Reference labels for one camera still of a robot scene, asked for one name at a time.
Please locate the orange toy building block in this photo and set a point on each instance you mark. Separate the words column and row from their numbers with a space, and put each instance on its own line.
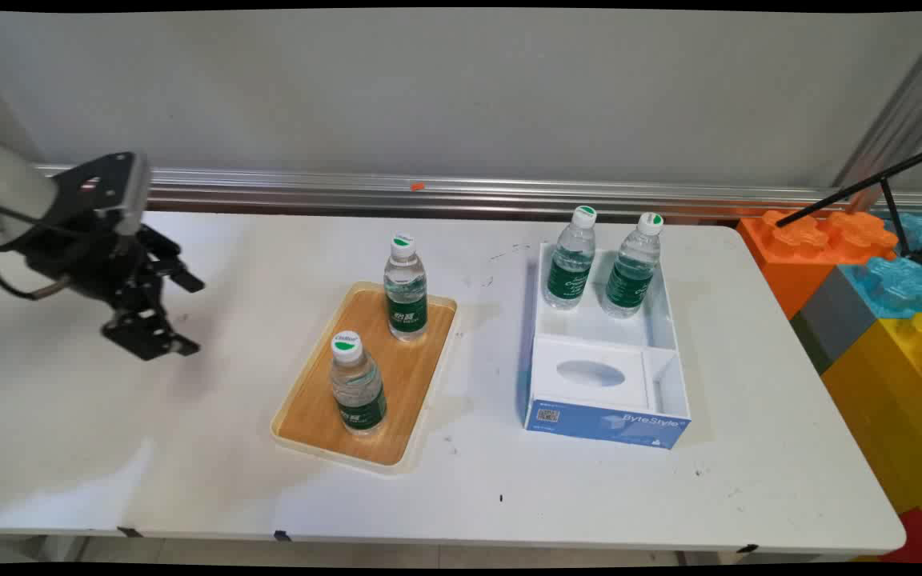
column 789, row 268

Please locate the green label water bottle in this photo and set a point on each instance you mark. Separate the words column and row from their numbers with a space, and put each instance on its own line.
column 406, row 308
column 569, row 276
column 629, row 284
column 361, row 408

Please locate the wooden tray with cream rim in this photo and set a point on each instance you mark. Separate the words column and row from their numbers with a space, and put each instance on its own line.
column 405, row 384

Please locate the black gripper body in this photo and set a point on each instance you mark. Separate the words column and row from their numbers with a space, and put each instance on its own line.
column 93, row 268

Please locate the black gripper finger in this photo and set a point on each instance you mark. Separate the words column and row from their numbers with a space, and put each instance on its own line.
column 174, row 264
column 149, row 336

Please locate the white and blue cardboard box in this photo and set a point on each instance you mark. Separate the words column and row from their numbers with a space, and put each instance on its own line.
column 605, row 424

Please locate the light blue toy block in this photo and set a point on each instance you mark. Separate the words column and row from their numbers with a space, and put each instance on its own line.
column 921, row 228
column 897, row 288

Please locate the red toy building block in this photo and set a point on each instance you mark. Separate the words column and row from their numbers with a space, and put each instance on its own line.
column 921, row 544

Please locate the aluminium rail along wall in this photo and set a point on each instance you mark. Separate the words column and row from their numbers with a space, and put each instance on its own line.
column 309, row 190

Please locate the yellow toy building block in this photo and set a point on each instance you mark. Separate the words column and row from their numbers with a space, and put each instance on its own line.
column 885, row 400

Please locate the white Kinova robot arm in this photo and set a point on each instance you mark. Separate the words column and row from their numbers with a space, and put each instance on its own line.
column 13, row 192

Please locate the black tripod stand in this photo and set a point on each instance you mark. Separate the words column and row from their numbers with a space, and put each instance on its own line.
column 853, row 190

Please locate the gray toy building block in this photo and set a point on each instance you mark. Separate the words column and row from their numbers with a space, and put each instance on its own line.
column 833, row 320

